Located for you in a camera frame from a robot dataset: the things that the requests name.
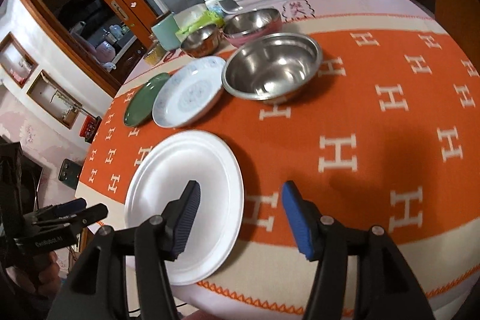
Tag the large white plate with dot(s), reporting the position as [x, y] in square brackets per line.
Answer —
[195, 162]

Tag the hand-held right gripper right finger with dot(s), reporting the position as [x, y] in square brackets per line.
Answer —
[296, 218]

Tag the mint green canister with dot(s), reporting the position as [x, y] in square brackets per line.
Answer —
[167, 33]

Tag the red box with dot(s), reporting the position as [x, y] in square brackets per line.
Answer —
[90, 128]

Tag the white floral plate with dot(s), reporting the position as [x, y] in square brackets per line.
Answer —
[187, 95]

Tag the large steel bowl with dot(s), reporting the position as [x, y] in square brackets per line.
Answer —
[270, 69]

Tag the person's left hand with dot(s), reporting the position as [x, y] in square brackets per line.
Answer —
[48, 273]

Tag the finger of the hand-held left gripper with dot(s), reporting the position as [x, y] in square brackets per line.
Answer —
[71, 206]
[92, 214]

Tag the small orange steel bowl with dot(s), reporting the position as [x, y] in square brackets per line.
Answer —
[198, 39]

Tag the green tissue pack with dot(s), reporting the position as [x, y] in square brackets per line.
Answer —
[202, 19]

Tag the green phone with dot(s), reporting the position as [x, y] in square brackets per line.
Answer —
[71, 173]

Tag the orange patterned blanket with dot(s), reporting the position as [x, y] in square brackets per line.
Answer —
[337, 98]

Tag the green plate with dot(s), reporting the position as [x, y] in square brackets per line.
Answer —
[140, 106]

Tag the pink steel bowl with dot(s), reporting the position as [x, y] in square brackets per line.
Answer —
[251, 24]

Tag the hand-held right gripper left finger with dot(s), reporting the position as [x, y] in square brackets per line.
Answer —
[187, 218]

